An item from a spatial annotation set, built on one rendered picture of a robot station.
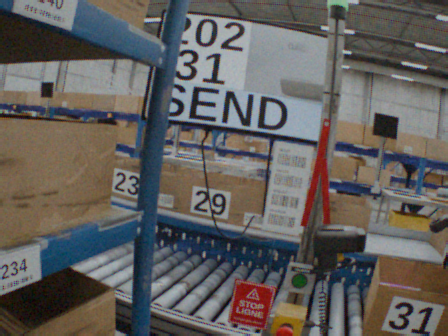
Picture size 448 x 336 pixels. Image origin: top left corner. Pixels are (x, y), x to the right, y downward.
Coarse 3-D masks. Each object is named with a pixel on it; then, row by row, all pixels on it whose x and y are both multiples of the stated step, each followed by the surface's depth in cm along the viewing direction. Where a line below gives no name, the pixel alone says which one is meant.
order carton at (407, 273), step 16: (384, 272) 109; (400, 272) 106; (416, 272) 104; (432, 272) 101; (384, 288) 83; (400, 288) 81; (432, 288) 101; (368, 304) 94; (384, 304) 83; (368, 320) 84; (384, 320) 82
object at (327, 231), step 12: (324, 228) 72; (336, 228) 71; (348, 228) 72; (324, 240) 71; (336, 240) 70; (348, 240) 69; (360, 240) 69; (324, 252) 71; (336, 252) 70; (348, 252) 70; (360, 252) 69; (324, 264) 72; (336, 264) 72
